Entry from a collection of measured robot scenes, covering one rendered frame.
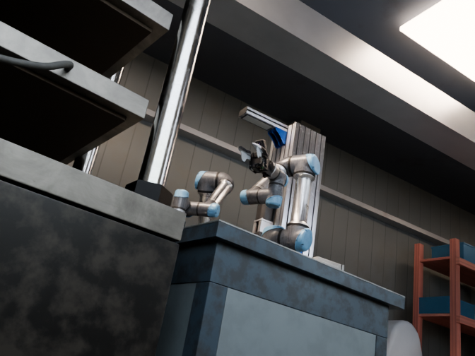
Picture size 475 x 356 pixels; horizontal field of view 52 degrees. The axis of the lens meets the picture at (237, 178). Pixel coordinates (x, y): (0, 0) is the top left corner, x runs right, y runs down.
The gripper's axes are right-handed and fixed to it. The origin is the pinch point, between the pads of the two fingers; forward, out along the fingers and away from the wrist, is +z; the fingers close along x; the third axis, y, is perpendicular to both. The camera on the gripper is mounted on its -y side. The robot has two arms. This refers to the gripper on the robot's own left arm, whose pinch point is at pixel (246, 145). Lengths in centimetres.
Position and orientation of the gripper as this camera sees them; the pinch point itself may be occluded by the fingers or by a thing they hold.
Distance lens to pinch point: 215.4
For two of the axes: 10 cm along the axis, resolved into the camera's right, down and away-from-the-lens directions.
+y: -0.5, 8.9, -4.5
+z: -5.2, -4.1, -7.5
